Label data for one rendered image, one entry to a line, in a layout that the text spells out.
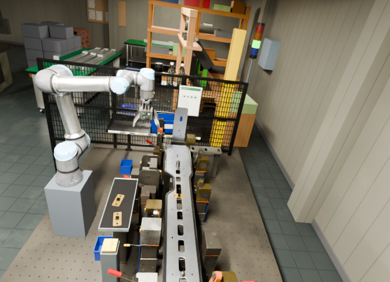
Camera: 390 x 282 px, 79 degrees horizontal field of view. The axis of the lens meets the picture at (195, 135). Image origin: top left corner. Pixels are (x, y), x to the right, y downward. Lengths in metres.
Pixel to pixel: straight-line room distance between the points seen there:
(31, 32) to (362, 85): 6.64
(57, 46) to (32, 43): 0.57
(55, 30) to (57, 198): 6.07
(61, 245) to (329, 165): 2.51
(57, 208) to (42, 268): 0.33
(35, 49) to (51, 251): 5.94
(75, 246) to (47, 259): 0.15
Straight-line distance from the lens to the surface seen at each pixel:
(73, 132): 1.58
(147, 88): 1.31
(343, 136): 2.76
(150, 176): 1.55
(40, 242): 1.89
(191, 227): 1.47
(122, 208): 1.33
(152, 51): 6.89
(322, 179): 2.99
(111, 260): 1.23
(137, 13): 9.77
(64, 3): 10.54
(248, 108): 4.16
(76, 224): 1.75
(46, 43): 7.05
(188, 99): 2.36
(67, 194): 1.60
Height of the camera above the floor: 2.11
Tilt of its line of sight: 28 degrees down
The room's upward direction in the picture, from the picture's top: 9 degrees clockwise
